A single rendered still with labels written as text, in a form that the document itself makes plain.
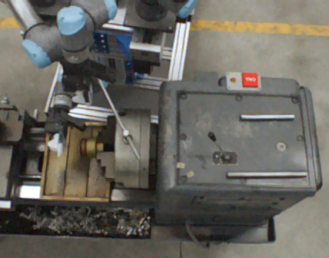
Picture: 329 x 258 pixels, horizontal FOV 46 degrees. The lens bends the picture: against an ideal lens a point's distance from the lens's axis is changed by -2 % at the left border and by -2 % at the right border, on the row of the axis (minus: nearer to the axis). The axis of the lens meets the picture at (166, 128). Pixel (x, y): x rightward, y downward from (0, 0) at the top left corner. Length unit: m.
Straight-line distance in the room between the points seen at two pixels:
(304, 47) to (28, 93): 2.14
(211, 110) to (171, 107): 0.15
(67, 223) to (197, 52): 1.68
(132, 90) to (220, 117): 1.29
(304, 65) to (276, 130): 1.79
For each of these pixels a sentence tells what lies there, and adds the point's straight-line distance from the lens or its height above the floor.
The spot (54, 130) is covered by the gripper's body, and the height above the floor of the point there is 1.11.
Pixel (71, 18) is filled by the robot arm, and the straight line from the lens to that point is 1.10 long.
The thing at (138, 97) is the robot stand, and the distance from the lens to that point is 2.65.
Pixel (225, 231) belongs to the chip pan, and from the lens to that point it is 2.09.
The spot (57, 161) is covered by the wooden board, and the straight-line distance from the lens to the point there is 1.82.
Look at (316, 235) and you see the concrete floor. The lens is 2.81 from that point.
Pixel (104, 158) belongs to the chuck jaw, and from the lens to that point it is 1.55.
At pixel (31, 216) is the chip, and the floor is 0.58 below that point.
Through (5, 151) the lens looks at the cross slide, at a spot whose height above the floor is 0.97.
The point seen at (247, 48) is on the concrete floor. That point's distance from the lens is 3.19.
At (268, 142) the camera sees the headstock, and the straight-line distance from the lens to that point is 1.47.
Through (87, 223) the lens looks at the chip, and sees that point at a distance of 2.02.
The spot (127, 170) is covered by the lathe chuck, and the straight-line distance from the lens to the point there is 1.46.
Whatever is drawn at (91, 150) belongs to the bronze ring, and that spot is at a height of 1.11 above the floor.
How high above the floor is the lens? 2.58
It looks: 68 degrees down
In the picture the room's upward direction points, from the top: 6 degrees clockwise
